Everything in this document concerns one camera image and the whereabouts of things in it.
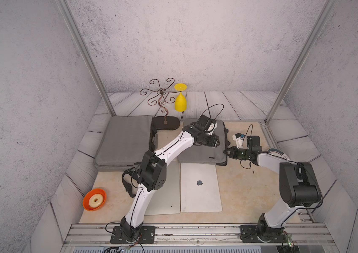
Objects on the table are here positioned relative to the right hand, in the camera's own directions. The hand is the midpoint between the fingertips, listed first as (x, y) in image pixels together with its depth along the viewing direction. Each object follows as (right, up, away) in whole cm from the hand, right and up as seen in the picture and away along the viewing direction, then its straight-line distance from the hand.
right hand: (225, 151), depth 93 cm
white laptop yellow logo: (-15, -20, -6) cm, 26 cm away
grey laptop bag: (-14, -2, +1) cm, 15 cm away
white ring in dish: (-70, -25, -13) cm, 75 cm away
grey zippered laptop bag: (-62, +5, +6) cm, 62 cm away
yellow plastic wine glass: (-26, +29, +7) cm, 40 cm away
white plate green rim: (+37, -2, +10) cm, 38 cm away
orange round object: (-68, -20, -11) cm, 71 cm away
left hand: (-4, +5, -5) cm, 8 cm away
